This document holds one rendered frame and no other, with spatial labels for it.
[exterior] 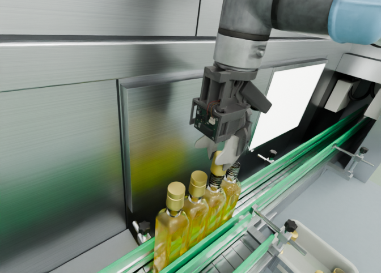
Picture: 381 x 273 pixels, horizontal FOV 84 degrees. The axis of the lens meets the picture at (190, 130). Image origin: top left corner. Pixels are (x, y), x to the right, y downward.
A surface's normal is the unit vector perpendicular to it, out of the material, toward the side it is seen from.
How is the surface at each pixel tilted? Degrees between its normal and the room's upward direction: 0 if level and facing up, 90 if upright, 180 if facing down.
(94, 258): 0
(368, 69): 90
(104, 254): 0
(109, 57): 90
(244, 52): 90
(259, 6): 114
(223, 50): 90
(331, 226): 0
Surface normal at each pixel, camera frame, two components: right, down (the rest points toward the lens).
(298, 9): -0.65, 0.61
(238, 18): -0.51, 0.39
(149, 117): 0.62, 0.47
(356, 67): -0.77, 0.25
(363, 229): 0.12, -0.84
